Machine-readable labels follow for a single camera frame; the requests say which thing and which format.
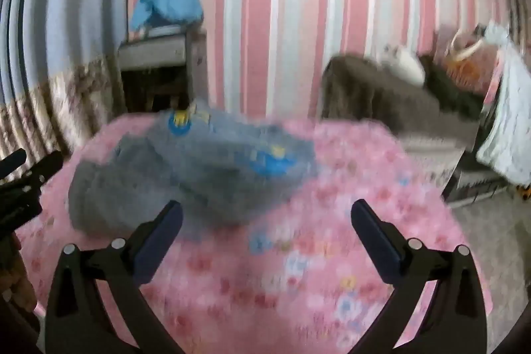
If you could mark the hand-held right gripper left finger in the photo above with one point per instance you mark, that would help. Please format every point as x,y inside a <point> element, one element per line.
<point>159,242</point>

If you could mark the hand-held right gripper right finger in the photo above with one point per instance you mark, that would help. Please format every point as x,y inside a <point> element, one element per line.
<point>375,242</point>

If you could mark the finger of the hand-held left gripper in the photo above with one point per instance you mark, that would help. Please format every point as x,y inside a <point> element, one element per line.
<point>12,164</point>
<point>45,168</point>

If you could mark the grey garment with blue print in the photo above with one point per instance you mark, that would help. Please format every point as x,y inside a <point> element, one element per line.
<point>186,180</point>

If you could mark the person's left hand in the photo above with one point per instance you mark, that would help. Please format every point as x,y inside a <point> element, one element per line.
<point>16,279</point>

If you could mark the pink floral blanket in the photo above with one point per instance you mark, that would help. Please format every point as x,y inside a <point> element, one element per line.
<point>290,275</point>

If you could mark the dark striped box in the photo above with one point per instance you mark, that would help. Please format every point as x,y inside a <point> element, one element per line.
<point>477,186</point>

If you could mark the grey nightstand cabinet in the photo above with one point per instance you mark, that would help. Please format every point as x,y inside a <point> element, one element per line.
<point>153,51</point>

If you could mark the dark cloth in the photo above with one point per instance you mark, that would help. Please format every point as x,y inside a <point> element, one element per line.
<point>450,90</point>

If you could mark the white plush pillow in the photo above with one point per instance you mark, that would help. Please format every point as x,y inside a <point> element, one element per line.
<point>404,65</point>

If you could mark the white hanging cloth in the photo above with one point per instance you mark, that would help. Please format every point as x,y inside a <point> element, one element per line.
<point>510,121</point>

